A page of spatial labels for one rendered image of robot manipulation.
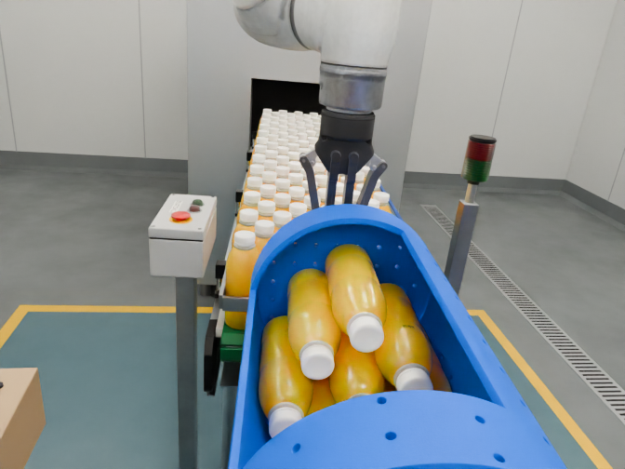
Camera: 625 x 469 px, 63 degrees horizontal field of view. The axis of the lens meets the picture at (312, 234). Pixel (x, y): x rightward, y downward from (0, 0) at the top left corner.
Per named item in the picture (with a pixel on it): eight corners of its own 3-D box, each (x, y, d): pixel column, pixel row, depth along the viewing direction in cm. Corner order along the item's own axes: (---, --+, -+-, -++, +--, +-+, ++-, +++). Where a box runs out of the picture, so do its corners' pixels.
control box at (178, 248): (150, 276, 96) (147, 226, 92) (171, 235, 114) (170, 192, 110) (203, 279, 97) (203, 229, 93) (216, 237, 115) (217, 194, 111)
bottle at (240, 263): (247, 337, 98) (251, 250, 91) (217, 327, 101) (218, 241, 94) (265, 320, 104) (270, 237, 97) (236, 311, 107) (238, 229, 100)
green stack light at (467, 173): (465, 180, 118) (470, 160, 116) (457, 173, 124) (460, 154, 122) (492, 182, 118) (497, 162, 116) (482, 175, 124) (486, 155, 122)
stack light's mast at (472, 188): (460, 206, 120) (474, 139, 114) (452, 196, 126) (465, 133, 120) (485, 207, 121) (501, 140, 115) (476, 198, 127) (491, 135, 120)
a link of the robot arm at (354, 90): (317, 60, 72) (313, 102, 74) (322, 64, 63) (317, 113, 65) (380, 65, 72) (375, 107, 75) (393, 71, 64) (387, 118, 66)
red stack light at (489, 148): (470, 160, 116) (473, 143, 114) (460, 154, 122) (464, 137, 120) (497, 162, 116) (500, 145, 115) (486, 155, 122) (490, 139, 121)
